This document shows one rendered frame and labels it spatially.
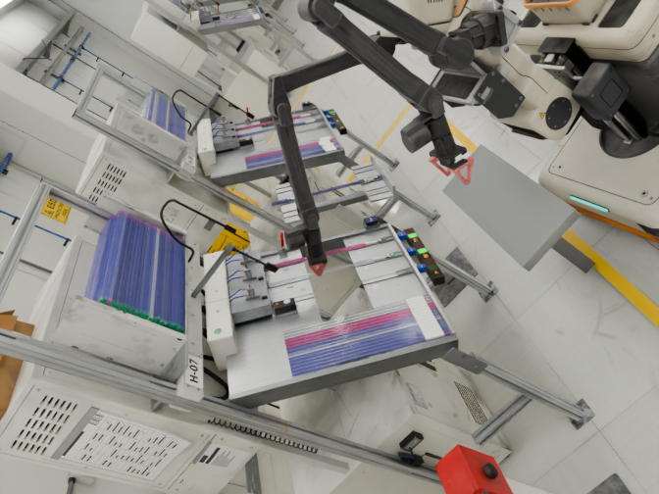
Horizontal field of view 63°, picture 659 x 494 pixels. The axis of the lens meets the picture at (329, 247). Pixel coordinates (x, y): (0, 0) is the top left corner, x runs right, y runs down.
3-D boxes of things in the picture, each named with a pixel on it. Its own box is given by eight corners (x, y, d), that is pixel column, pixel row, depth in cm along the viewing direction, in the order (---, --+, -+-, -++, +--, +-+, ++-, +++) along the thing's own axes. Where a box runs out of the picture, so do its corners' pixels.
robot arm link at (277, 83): (263, 78, 161) (256, 76, 170) (278, 122, 167) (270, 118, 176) (392, 30, 170) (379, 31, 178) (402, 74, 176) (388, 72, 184)
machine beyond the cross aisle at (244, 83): (306, 38, 664) (166, -70, 571) (320, 56, 597) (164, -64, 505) (245, 126, 708) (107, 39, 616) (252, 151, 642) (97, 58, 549)
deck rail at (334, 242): (389, 234, 224) (388, 222, 220) (390, 237, 222) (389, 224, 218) (221, 274, 216) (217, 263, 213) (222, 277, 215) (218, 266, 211)
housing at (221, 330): (231, 277, 216) (224, 249, 207) (242, 366, 176) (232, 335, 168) (212, 282, 215) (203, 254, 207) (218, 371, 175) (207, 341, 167)
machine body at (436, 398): (450, 333, 266) (358, 285, 235) (522, 455, 209) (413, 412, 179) (369, 415, 287) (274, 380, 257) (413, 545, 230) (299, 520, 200)
